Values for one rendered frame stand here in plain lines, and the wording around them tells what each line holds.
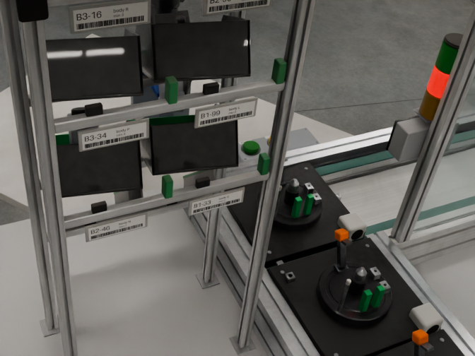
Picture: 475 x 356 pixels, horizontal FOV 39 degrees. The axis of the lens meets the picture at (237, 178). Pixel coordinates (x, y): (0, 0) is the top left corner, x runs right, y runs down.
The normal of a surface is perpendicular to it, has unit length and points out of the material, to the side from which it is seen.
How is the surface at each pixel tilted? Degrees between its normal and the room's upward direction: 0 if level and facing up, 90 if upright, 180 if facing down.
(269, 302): 0
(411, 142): 90
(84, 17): 90
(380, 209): 0
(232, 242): 0
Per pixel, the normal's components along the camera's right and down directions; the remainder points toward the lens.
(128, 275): 0.10, -0.74
